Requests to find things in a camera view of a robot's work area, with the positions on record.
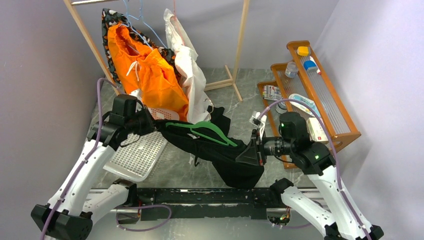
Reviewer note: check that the red white marker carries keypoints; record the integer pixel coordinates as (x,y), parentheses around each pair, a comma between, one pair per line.
(318,71)

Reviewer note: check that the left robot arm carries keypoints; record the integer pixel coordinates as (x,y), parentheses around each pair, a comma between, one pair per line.
(68,215)

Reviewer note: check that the snack packet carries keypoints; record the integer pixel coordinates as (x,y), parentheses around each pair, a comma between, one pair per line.
(271,93)

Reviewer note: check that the white plastic basket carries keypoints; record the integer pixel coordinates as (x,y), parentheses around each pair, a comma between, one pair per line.
(137,158)

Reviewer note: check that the green plastic hanger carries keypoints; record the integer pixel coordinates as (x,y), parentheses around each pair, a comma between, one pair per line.
(207,130)

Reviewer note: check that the orange wooden shelf rack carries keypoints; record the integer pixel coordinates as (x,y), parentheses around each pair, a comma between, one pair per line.
(318,88)

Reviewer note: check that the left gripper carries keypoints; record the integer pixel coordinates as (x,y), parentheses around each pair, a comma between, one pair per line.
(149,126)

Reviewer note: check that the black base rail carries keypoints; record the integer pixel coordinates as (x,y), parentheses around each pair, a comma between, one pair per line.
(199,203)

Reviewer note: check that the white shorts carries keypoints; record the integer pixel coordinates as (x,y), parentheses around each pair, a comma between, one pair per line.
(193,78)

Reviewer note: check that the black shorts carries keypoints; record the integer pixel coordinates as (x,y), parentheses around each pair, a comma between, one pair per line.
(234,174)

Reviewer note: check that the white red box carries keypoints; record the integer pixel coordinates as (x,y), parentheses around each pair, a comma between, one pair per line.
(316,131)

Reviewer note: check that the yellow sponge block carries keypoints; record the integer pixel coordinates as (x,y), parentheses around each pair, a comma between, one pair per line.
(303,51)

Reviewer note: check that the small plastic bottle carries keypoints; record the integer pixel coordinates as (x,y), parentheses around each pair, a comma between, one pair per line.
(291,70)

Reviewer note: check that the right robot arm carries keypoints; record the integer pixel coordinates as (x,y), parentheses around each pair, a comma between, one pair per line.
(342,220)

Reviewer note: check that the blue eraser block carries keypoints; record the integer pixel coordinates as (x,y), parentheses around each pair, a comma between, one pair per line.
(309,66)

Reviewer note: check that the pink hanger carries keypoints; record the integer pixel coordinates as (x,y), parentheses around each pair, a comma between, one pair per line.
(177,23)

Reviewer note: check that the blue wire hanger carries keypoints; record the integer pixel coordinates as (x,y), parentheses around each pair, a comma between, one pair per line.
(134,11)

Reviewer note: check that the patterned dark shorts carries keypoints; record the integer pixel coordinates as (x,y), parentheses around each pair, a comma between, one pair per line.
(130,53)

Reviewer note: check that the orange shorts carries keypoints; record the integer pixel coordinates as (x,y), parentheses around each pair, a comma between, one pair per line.
(171,97)

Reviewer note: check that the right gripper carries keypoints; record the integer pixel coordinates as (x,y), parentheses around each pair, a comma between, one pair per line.
(256,148)

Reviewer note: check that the wooden clothes rack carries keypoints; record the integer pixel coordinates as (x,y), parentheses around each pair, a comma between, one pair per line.
(232,75)

